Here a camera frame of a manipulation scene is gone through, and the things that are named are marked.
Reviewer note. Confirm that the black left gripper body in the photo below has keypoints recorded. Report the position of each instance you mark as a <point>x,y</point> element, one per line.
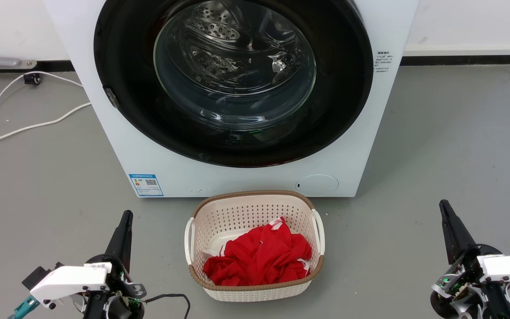
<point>122,305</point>

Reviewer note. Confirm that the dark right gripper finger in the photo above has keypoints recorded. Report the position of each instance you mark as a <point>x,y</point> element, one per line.
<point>461,239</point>
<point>449,239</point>

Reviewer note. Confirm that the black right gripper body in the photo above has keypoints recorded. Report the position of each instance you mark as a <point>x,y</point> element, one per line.
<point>458,292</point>

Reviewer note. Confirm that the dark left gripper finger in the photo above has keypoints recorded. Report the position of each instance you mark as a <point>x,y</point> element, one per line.
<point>127,243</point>
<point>117,241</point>

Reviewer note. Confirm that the black round washer door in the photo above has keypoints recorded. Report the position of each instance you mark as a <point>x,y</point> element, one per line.
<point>330,110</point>

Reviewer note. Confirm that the white front-load washing machine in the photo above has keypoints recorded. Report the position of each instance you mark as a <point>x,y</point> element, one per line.
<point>117,146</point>

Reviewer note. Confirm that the stainless steel washer drum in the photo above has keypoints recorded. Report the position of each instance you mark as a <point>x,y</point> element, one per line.
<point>233,57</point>

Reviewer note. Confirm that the blue energy label sticker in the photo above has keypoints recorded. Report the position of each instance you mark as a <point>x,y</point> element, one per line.
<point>146,185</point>

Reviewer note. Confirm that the teal connector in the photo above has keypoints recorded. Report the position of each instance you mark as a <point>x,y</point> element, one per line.
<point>21,308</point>

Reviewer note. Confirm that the cream plastic laundry basket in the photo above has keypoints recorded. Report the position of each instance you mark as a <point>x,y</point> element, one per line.
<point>237,208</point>

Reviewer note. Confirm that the red garment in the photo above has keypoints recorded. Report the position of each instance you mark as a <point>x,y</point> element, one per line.
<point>259,259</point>

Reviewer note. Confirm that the round white filter cover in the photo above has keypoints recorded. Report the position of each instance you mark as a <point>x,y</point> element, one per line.
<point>317,185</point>

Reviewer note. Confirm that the black text info sticker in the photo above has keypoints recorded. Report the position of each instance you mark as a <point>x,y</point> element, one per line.
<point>382,62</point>

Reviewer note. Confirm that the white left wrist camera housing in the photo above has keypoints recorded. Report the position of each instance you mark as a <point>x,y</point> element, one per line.
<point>69,279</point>

